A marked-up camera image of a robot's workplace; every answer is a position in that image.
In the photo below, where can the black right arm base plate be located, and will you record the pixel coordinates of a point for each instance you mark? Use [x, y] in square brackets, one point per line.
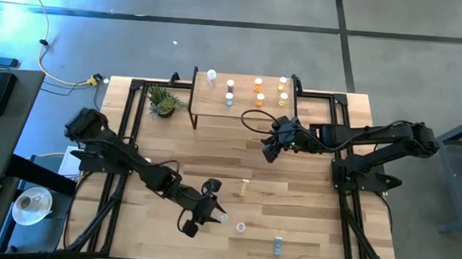
[372, 180]

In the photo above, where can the clear bottle pink capsules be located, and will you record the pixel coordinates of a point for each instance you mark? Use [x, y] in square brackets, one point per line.
[241, 227]

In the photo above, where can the purple bottle white cap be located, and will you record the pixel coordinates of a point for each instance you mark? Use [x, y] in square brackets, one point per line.
[230, 85]

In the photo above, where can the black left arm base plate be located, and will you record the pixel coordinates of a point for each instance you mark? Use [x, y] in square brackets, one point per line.
[92, 166]

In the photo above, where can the orange bottle white cap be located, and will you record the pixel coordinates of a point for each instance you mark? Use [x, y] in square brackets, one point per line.
[258, 84]
[260, 100]

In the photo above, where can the small white disc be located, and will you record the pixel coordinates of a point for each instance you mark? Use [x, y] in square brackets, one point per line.
[105, 81]

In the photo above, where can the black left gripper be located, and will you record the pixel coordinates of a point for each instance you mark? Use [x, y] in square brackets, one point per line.
[198, 205]

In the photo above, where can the black desk beam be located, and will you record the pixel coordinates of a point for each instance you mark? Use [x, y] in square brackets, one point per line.
[39, 174]

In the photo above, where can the white paper sheet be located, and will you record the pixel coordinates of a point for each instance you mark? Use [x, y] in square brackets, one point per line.
[68, 163]

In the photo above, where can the small grey-blue bottle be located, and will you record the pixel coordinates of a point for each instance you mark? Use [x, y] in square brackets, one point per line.
[278, 247]

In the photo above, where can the clear bottle pink label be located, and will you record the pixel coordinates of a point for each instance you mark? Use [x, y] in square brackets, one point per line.
[211, 77]

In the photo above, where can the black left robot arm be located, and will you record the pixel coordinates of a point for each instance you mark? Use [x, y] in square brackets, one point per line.
[121, 155]

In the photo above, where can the grey metal cart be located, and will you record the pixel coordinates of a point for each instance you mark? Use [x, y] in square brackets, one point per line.
[452, 191]

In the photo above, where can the black frame clamp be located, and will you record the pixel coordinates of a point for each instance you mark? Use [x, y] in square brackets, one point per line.
[174, 78]

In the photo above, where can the teal translucent bottle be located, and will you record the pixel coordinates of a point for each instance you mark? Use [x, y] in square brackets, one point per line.
[229, 99]

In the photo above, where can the black aluminium table frame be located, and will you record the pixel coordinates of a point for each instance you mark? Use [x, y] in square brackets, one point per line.
[340, 99]

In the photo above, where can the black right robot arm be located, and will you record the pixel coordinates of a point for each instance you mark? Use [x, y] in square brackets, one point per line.
[375, 134]

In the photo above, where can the succulent plant black pot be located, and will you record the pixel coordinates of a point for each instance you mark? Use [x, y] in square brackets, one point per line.
[164, 103]

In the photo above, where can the white bowl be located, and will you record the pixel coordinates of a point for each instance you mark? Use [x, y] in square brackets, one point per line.
[33, 214]

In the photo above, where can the yellow power plug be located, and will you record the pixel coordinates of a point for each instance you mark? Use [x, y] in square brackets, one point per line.
[93, 81]

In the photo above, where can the wooden shelf black metal legs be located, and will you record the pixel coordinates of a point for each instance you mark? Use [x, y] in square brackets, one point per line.
[216, 108]

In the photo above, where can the clear bottle blue red capsules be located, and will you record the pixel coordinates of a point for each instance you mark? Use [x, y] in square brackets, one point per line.
[222, 216]

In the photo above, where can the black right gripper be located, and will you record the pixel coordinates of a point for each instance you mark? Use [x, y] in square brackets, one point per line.
[291, 135]

